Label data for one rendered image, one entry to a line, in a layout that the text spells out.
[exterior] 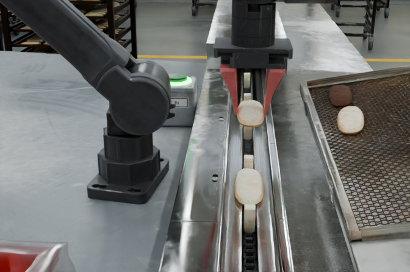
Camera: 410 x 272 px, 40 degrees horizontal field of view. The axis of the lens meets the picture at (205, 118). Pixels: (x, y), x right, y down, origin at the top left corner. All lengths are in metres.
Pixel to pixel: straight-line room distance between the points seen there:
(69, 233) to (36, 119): 0.42
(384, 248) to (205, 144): 0.36
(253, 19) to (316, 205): 0.26
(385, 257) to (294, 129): 0.50
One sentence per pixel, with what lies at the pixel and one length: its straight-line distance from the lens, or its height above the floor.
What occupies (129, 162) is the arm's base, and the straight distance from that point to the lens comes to 0.77.
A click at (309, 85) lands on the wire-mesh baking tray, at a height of 0.89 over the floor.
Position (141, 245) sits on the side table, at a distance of 0.68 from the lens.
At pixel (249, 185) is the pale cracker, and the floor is 0.86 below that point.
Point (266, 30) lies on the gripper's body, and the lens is 0.73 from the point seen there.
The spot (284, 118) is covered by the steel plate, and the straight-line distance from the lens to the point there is 1.07.
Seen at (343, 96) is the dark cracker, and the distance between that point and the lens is 0.93.
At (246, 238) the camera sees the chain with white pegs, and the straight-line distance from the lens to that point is 0.66.
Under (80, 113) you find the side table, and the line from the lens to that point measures 1.11.
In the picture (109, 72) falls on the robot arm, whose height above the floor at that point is 1.00.
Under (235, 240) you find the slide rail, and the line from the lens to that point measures 0.63.
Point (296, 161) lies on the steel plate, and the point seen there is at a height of 0.82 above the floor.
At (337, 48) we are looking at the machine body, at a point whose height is 0.82.
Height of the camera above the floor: 1.19
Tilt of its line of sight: 20 degrees down
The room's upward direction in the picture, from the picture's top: straight up
